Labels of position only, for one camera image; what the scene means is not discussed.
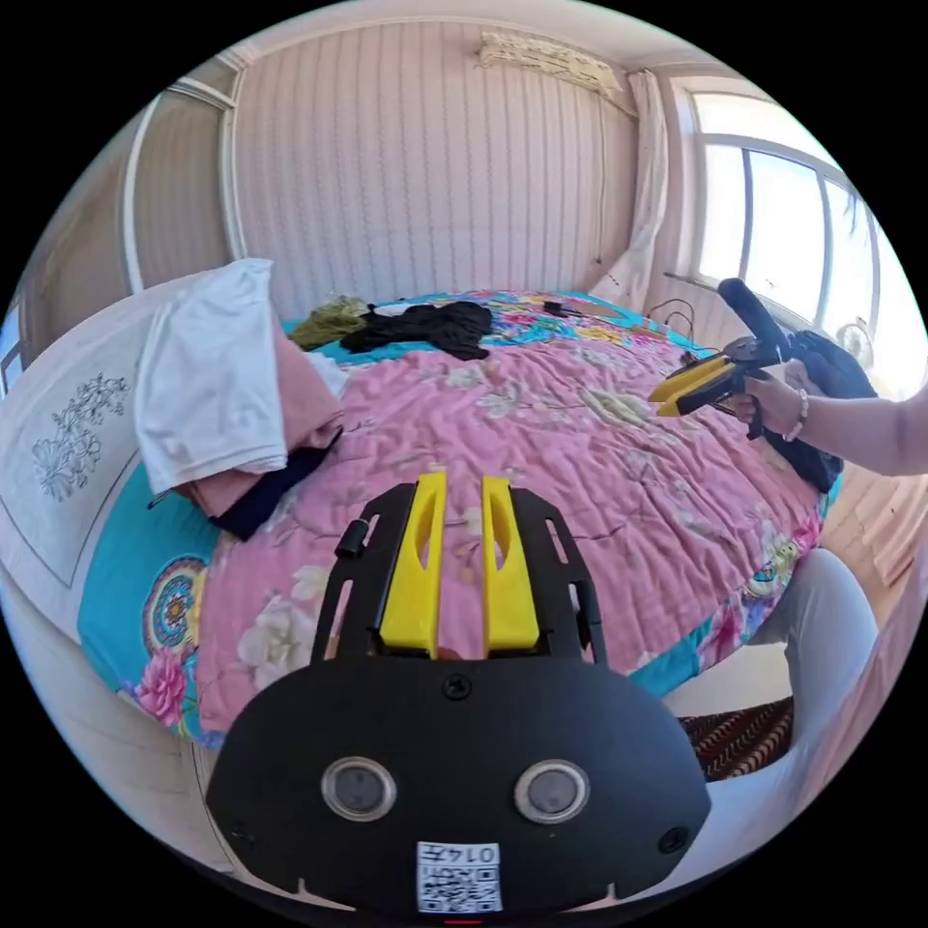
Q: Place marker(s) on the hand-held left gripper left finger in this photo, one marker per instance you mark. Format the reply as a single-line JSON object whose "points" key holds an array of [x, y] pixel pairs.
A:
{"points": [[417, 580]]}

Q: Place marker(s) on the white pillow with flower print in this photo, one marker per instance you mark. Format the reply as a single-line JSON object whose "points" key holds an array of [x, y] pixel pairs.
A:
{"points": [[65, 435]]}

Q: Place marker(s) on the black bulky garment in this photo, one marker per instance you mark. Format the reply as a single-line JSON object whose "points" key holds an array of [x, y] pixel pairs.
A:
{"points": [[834, 370]]}

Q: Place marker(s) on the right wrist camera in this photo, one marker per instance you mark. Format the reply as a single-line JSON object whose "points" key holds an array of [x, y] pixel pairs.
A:
{"points": [[754, 312]]}

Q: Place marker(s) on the person's body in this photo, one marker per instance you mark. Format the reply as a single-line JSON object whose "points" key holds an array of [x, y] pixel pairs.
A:
{"points": [[819, 602]]}

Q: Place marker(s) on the small fan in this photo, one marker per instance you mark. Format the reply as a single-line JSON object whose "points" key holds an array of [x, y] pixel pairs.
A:
{"points": [[853, 342]]}

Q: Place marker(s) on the pile of clothes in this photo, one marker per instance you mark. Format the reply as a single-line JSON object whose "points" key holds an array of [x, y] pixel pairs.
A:
{"points": [[210, 377]]}

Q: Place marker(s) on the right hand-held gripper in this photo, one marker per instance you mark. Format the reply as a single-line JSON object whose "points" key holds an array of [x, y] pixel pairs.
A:
{"points": [[757, 355]]}

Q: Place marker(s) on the covered air conditioner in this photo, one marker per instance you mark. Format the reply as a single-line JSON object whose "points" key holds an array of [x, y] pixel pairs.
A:
{"points": [[551, 61]]}

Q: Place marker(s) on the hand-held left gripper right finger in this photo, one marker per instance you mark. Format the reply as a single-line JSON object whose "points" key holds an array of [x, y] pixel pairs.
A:
{"points": [[507, 594]]}

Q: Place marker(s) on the olive green garment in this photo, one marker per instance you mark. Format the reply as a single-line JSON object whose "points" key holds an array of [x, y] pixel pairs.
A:
{"points": [[330, 322]]}

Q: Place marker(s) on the black crumpled garment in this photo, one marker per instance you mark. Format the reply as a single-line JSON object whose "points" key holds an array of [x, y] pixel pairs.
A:
{"points": [[428, 326]]}

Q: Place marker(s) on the person's right forearm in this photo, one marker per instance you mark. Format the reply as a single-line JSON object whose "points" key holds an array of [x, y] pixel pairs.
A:
{"points": [[863, 431]]}

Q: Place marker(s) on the window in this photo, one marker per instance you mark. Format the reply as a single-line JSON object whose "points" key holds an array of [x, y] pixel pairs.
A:
{"points": [[783, 196]]}

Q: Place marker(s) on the white curtain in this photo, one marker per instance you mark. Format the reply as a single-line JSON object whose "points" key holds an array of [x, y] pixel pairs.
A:
{"points": [[645, 188]]}

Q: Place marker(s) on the bed with pink floral quilt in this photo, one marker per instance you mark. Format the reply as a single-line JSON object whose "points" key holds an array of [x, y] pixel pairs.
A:
{"points": [[580, 471]]}

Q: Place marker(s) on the cupboard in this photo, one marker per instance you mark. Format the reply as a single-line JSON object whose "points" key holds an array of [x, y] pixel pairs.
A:
{"points": [[181, 188]]}

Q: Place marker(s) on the patterned brown floor mat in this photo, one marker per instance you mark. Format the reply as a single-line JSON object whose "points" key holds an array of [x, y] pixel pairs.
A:
{"points": [[739, 736]]}

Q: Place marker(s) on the person's right hand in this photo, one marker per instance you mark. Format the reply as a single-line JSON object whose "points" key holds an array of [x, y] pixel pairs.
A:
{"points": [[779, 402]]}

